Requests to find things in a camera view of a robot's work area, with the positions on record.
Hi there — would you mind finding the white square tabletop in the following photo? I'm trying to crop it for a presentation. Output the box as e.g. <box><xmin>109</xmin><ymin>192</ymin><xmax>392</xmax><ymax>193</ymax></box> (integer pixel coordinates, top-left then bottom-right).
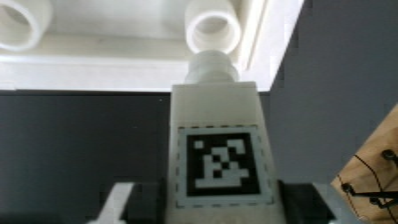
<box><xmin>0</xmin><ymin>0</ymin><xmax>303</xmax><ymax>92</ymax></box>

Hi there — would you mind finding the white table leg with tag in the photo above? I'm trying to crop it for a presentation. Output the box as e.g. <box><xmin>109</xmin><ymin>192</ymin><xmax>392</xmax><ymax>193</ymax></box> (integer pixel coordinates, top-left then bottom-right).
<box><xmin>164</xmin><ymin>50</ymin><xmax>285</xmax><ymax>224</ymax></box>

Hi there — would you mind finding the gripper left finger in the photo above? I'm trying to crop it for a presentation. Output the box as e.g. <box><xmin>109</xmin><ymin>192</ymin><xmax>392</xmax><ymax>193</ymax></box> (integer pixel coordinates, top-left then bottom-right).
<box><xmin>86</xmin><ymin>182</ymin><xmax>161</xmax><ymax>224</ymax></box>

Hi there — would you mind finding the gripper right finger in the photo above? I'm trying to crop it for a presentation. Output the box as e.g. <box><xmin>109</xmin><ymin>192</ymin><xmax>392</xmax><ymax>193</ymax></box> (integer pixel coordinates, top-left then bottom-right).
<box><xmin>278</xmin><ymin>182</ymin><xmax>355</xmax><ymax>224</ymax></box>

